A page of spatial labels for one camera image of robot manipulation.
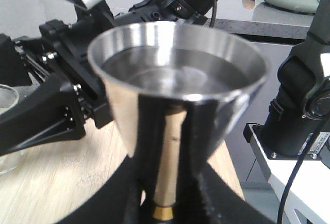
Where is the clear glass measuring cup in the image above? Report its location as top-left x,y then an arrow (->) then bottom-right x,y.
1,84 -> 27,175

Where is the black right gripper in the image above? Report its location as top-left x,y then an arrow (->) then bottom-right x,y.
1,0 -> 206,151

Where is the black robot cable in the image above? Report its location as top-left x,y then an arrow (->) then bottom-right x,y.
277,120 -> 328,224

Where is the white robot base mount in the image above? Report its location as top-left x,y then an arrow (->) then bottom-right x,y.
243,122 -> 330,224

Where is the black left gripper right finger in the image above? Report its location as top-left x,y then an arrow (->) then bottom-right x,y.
173,100 -> 272,223

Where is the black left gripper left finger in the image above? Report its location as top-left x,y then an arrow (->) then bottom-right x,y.
60,95 -> 164,223

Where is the light wooden cutting board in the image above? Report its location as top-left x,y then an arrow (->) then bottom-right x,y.
0,120 -> 245,224

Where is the steel double jigger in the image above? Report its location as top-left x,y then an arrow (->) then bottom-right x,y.
87,21 -> 269,223

